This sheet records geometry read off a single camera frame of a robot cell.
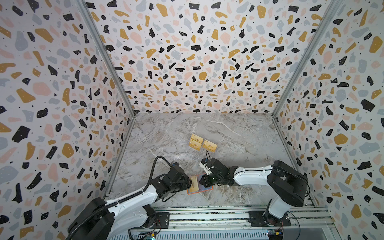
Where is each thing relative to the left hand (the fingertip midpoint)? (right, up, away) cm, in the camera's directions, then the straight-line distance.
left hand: (192, 181), depth 83 cm
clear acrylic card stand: (+5, +18, +12) cm, 22 cm away
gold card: (+1, +22, +12) cm, 25 cm away
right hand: (+3, 0, +1) cm, 4 cm away
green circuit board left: (-19, -22, -12) cm, 32 cm away
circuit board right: (+40, -22, -11) cm, 47 cm away
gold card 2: (+2, +17, +13) cm, 21 cm away
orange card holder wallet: (+5, -3, +1) cm, 6 cm away
